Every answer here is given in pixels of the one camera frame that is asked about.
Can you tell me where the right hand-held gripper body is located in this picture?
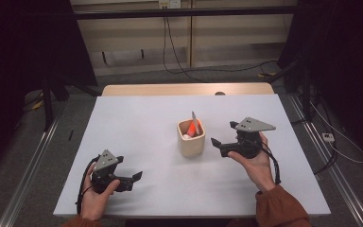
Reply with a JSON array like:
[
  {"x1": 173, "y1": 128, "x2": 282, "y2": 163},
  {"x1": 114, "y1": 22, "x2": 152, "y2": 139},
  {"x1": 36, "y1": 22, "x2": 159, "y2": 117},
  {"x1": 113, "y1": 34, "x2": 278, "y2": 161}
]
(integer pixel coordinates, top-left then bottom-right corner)
[{"x1": 219, "y1": 116, "x2": 277, "y2": 160}]

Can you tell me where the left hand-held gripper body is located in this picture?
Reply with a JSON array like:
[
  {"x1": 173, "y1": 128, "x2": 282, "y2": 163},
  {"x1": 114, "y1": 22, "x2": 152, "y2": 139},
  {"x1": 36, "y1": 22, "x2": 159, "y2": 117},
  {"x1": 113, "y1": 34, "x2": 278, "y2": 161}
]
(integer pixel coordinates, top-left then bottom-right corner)
[{"x1": 90, "y1": 148, "x2": 135, "y2": 195}]

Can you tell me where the beige pen holder cup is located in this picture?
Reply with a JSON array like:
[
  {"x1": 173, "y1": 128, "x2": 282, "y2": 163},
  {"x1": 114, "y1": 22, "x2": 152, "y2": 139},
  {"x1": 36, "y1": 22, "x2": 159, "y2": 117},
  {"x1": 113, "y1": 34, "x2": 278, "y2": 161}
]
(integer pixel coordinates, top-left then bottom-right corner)
[{"x1": 176, "y1": 117, "x2": 207, "y2": 158}]

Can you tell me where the orange highlighter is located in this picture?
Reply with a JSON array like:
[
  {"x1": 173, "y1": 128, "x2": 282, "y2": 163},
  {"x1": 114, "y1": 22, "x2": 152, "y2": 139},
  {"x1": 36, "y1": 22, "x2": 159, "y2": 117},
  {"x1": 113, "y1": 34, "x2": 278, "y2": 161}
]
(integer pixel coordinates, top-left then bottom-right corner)
[{"x1": 186, "y1": 119, "x2": 202, "y2": 138}]

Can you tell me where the clear grey pen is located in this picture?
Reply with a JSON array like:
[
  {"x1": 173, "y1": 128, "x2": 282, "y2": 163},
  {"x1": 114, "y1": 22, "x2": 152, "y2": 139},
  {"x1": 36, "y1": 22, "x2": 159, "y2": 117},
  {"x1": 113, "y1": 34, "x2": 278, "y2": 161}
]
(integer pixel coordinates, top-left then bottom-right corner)
[{"x1": 191, "y1": 110, "x2": 201, "y2": 136}]

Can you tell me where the person's right hand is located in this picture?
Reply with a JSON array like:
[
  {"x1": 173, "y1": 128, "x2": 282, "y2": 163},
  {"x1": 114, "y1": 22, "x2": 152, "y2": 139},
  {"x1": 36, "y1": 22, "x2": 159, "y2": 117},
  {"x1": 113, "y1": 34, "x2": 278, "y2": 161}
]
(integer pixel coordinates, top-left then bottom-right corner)
[{"x1": 227, "y1": 131, "x2": 277, "y2": 194}]

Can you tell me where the person's left hand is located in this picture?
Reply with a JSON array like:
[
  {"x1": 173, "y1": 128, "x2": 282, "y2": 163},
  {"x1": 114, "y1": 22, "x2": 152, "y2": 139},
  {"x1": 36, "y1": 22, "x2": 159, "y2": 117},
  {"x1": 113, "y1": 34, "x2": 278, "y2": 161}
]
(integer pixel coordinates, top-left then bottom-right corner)
[{"x1": 80, "y1": 164, "x2": 121, "y2": 221}]

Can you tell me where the wooden table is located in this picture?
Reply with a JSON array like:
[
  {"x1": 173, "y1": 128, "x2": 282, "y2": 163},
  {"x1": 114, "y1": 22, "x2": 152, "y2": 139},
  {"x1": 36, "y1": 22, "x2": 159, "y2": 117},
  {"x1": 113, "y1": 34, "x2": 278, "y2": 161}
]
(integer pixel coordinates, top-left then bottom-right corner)
[{"x1": 101, "y1": 82, "x2": 275, "y2": 97}]

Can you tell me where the white power plug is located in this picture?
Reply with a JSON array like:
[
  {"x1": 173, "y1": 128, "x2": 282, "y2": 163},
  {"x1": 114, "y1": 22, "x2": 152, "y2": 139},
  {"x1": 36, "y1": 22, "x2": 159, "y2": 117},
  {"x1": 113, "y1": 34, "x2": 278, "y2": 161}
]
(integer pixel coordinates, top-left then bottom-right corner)
[{"x1": 320, "y1": 131, "x2": 335, "y2": 143}]

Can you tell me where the black metal stand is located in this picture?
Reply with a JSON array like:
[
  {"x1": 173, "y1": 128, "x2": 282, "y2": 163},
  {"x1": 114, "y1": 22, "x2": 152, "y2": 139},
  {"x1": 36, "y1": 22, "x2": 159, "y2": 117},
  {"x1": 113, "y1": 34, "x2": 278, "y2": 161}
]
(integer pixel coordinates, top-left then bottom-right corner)
[{"x1": 41, "y1": 75, "x2": 70, "y2": 131}]

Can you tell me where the black horizontal bar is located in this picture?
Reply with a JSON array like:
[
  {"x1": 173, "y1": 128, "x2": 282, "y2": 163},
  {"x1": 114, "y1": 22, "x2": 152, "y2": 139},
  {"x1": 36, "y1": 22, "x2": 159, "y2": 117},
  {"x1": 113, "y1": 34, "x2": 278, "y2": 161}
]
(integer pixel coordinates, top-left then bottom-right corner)
[{"x1": 72, "y1": 5, "x2": 297, "y2": 21}]

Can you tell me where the black curtain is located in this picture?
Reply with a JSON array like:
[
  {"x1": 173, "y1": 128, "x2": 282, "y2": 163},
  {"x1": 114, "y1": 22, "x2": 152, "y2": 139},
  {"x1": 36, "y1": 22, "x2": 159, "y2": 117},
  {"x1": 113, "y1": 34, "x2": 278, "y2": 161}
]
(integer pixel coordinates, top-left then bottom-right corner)
[
  {"x1": 0, "y1": 0, "x2": 98, "y2": 179},
  {"x1": 277, "y1": 0, "x2": 363, "y2": 162}
]

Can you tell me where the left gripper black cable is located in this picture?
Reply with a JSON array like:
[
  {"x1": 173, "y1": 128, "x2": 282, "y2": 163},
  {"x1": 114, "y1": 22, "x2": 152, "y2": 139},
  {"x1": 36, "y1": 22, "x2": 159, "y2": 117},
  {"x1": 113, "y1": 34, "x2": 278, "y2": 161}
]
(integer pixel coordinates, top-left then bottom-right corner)
[{"x1": 76, "y1": 156, "x2": 100, "y2": 216}]

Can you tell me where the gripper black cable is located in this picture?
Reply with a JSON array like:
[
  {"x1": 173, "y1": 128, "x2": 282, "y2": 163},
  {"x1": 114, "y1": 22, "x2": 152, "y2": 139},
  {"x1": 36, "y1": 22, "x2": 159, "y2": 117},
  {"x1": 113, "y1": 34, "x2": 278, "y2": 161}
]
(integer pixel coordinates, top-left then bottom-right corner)
[
  {"x1": 76, "y1": 156, "x2": 100, "y2": 216},
  {"x1": 258, "y1": 138, "x2": 282, "y2": 185}
]

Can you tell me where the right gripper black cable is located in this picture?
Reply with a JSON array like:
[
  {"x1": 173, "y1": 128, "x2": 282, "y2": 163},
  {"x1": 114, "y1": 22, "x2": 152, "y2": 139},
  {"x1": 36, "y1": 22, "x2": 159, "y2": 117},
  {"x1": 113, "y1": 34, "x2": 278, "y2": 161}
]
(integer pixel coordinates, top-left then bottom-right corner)
[{"x1": 258, "y1": 138, "x2": 282, "y2": 185}]

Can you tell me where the metal floor rail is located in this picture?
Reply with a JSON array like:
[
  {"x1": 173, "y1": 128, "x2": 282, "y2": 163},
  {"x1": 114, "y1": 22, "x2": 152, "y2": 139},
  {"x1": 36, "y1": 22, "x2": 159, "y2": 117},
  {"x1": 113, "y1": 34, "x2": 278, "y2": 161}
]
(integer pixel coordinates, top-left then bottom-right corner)
[
  {"x1": 0, "y1": 116, "x2": 61, "y2": 227},
  {"x1": 287, "y1": 94, "x2": 363, "y2": 227}
]

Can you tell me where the white cable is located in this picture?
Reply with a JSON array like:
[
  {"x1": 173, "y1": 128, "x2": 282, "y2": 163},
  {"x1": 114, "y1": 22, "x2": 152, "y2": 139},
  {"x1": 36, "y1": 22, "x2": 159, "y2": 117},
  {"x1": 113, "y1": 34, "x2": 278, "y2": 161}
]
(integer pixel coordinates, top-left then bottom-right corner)
[{"x1": 308, "y1": 100, "x2": 363, "y2": 165}]

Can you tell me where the white wall outlet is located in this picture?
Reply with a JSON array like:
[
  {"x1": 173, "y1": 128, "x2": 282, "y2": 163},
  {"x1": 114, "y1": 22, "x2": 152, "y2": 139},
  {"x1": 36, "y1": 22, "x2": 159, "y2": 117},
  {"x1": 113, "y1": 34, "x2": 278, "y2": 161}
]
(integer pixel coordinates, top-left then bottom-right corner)
[{"x1": 158, "y1": 0, "x2": 182, "y2": 9}]

